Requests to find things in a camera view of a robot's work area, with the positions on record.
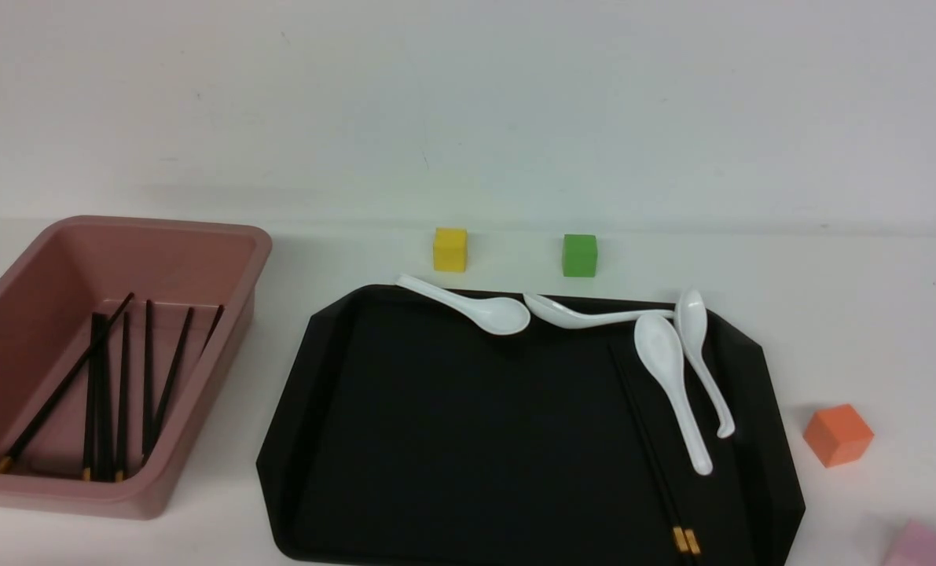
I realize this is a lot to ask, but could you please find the black chopstick tray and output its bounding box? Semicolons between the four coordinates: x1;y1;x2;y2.
606;343;688;566
0;292;136;474
612;343;703;566
141;306;195;465

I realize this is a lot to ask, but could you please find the yellow cube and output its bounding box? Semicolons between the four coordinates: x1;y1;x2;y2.
432;228;468;273

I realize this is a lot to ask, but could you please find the white spoon far left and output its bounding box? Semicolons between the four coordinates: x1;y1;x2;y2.
395;274;531;336

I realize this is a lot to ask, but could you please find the white spoon top middle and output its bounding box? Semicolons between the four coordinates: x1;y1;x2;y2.
523;292;674;330

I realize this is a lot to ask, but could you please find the green cube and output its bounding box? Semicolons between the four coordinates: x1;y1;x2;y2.
561;233;598;278

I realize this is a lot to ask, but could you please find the black plastic tray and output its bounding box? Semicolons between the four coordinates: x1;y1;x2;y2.
256;285;806;565

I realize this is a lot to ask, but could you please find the white spoon large centre-right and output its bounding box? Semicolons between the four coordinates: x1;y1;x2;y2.
633;313;714;476

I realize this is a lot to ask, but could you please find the white spoon far right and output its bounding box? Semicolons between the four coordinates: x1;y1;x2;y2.
674;288;735;439

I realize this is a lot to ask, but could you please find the black chopstick bin leaning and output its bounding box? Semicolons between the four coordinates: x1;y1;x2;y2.
141;300;154;467

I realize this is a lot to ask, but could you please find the pink plastic bin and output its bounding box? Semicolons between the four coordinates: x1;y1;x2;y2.
0;216;271;520

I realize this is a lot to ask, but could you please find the black chopstick bin crossing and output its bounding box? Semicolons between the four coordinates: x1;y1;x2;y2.
113;312;130;483

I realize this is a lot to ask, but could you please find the orange cube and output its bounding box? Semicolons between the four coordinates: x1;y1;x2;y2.
804;402;875;467

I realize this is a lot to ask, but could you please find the black chopstick bin left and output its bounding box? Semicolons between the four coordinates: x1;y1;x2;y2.
81;312;101;481

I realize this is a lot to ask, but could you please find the pink cube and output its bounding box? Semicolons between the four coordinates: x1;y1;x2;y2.
882;520;936;565

